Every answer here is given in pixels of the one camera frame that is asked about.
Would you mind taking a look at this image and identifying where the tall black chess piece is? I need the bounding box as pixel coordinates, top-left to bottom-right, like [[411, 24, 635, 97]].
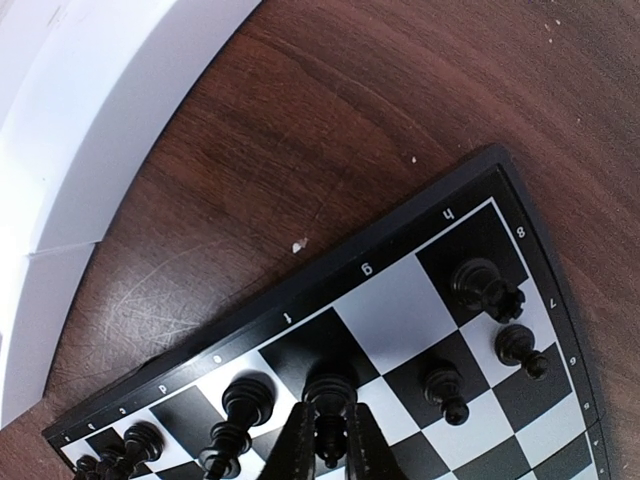
[[198, 376, 275, 479]]

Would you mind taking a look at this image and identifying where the black chess piece corner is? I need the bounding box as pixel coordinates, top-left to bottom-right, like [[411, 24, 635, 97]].
[[73, 455, 101, 480]]

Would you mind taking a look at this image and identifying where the black rook corner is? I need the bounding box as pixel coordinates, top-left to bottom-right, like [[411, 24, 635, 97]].
[[450, 257, 526, 324]]

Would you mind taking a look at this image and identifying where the black silver chessboard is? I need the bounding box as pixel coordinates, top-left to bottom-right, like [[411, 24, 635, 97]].
[[43, 144, 620, 479]]

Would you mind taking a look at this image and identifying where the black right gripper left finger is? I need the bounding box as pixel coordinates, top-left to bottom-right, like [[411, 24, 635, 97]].
[[262, 402, 315, 480]]

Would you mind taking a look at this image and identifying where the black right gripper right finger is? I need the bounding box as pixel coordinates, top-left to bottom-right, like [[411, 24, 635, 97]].
[[345, 403, 407, 480]]

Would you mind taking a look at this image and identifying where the black bishop chess piece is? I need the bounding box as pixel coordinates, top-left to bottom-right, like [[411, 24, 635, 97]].
[[303, 373, 357, 469]]

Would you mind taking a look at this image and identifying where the white compartment tray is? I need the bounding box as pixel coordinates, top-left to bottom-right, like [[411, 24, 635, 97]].
[[1, 1, 255, 425]]

